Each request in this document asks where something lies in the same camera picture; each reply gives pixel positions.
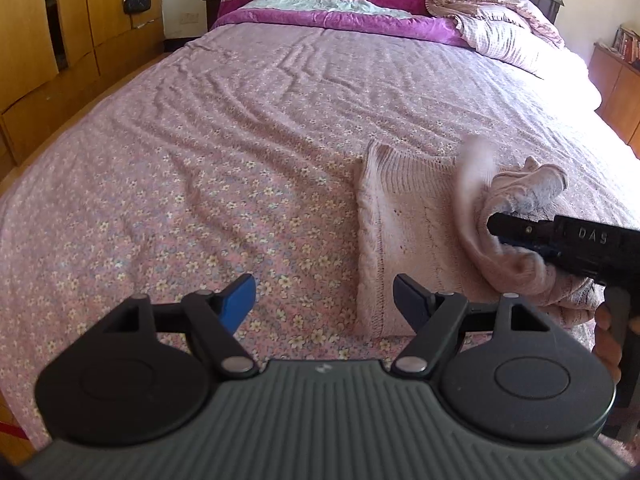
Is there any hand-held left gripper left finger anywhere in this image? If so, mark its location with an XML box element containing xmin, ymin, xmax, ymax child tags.
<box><xmin>102</xmin><ymin>273</ymin><xmax>259</xmax><ymax>377</ymax></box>

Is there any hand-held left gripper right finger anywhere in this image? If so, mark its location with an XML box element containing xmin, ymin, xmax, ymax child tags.
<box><xmin>392</xmin><ymin>273</ymin><xmax>549</xmax><ymax>377</ymax></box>

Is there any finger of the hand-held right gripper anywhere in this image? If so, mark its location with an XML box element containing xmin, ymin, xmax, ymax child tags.
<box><xmin>487</xmin><ymin>212</ymin><xmax>557</xmax><ymax>247</ymax></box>
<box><xmin>505</xmin><ymin>241</ymin><xmax>557</xmax><ymax>266</ymax></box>

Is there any pink fleece garment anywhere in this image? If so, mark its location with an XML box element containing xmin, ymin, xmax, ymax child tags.
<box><xmin>455</xmin><ymin>135</ymin><xmax>626</xmax><ymax>323</ymax></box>

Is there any pink knit sweater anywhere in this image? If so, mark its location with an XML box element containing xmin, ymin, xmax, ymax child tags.
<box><xmin>351</xmin><ymin>139</ymin><xmax>506</xmax><ymax>339</ymax></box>

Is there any person's right hand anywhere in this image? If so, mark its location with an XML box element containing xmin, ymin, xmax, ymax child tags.
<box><xmin>594</xmin><ymin>304</ymin><xmax>624</xmax><ymax>386</ymax></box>

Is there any wooden cabinet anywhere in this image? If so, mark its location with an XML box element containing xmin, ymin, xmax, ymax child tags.
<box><xmin>586</xmin><ymin>40</ymin><xmax>640</xmax><ymax>158</ymax></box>

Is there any floral pink bedsheet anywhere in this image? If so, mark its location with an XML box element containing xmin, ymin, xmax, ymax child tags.
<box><xmin>0</xmin><ymin>22</ymin><xmax>640</xmax><ymax>453</ymax></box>

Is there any row of books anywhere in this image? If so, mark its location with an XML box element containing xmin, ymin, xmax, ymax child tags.
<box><xmin>611</xmin><ymin>24</ymin><xmax>640</xmax><ymax>67</ymax></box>

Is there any pink ruffled pillow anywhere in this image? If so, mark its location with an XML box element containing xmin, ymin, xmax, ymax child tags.
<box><xmin>422</xmin><ymin>0</ymin><xmax>603</xmax><ymax>113</ymax></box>

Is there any dark wooden nightstand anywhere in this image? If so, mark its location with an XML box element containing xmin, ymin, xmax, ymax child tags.
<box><xmin>199</xmin><ymin>0</ymin><xmax>224</xmax><ymax>35</ymax></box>

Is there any magenta white striped blanket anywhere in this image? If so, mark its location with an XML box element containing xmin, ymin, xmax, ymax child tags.
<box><xmin>210</xmin><ymin>0</ymin><xmax>478</xmax><ymax>50</ymax></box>

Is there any light wooden wardrobe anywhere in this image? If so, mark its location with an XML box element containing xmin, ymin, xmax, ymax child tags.
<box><xmin>0</xmin><ymin>0</ymin><xmax>167</xmax><ymax>181</ymax></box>

